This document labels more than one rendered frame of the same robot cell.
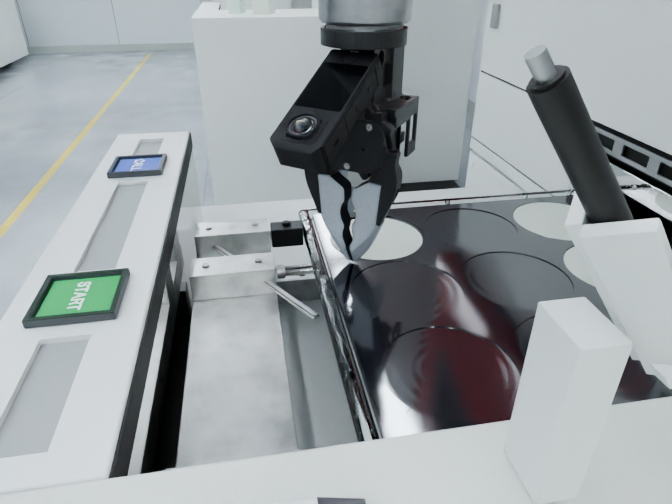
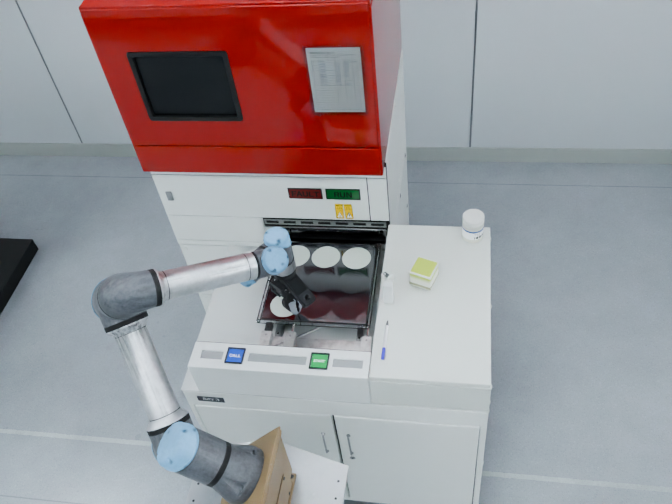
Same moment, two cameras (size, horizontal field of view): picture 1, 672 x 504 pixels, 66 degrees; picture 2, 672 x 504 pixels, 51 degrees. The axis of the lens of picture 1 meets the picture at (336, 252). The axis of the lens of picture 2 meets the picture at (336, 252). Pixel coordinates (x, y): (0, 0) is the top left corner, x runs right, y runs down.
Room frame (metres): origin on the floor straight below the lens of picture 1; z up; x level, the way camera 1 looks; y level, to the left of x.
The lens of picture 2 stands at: (-0.29, 1.21, 2.69)
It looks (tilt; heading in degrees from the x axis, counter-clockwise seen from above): 47 degrees down; 295
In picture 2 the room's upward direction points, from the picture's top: 9 degrees counter-clockwise
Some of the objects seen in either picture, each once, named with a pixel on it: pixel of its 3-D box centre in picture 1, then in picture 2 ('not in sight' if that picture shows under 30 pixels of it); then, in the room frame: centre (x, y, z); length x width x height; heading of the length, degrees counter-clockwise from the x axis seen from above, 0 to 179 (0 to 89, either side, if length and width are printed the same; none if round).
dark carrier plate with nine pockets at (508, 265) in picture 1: (515, 280); (321, 280); (0.41, -0.17, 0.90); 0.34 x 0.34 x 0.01; 10
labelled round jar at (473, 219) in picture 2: not in sight; (473, 226); (-0.05, -0.42, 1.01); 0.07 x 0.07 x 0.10
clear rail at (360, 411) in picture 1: (328, 300); (312, 324); (0.38, 0.01, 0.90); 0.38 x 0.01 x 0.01; 10
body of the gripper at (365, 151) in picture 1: (365, 100); (285, 280); (0.46, -0.03, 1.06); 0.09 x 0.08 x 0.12; 153
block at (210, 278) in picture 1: (233, 275); (289, 344); (0.43, 0.10, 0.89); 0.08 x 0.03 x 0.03; 100
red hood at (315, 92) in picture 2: not in sight; (266, 31); (0.70, -0.67, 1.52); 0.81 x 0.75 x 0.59; 10
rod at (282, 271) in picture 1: (295, 270); not in sight; (0.44, 0.04, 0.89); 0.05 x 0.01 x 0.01; 100
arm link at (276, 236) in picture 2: not in sight; (277, 247); (0.46, -0.02, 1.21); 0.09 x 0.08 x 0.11; 65
